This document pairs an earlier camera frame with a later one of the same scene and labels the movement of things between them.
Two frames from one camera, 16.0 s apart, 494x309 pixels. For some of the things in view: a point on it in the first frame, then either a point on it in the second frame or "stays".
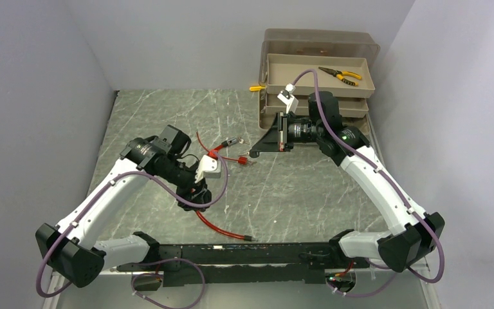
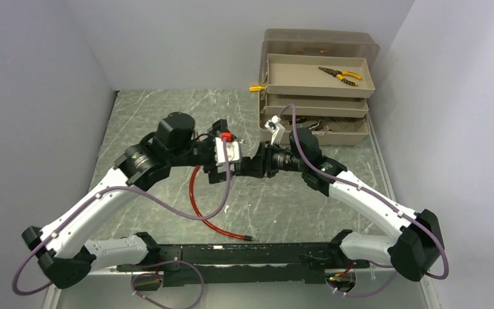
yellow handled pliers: (339, 75) stays
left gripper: (200, 190) → (213, 174)
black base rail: (199, 264) stays
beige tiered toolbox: (344, 59) stays
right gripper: (277, 138) → (262, 163)
